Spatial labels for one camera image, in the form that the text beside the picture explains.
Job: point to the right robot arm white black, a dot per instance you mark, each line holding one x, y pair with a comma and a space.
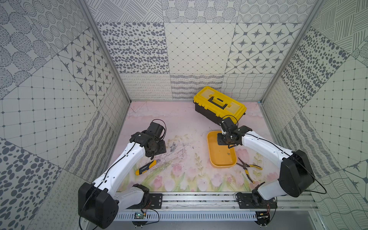
295, 172

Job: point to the yellow plastic storage tray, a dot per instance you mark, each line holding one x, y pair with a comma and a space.
220, 156

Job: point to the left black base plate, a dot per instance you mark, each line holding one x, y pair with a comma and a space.
151, 201

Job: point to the aluminium mounting rail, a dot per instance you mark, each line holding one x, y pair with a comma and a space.
212, 201

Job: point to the yellow black utility knife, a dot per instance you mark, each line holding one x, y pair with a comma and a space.
145, 168

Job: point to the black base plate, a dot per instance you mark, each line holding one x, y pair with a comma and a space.
254, 201
151, 201

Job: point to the pile of silver screws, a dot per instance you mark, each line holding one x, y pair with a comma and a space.
173, 147

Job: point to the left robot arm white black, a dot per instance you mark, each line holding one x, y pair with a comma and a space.
100, 201

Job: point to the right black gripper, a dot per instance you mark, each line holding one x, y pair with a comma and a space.
219, 141

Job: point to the yellow black toolbox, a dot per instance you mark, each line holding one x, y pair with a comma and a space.
216, 106

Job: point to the white slotted cable duct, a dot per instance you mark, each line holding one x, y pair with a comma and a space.
187, 216

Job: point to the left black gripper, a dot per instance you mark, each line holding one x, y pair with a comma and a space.
157, 147

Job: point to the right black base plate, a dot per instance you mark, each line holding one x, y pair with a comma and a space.
254, 201

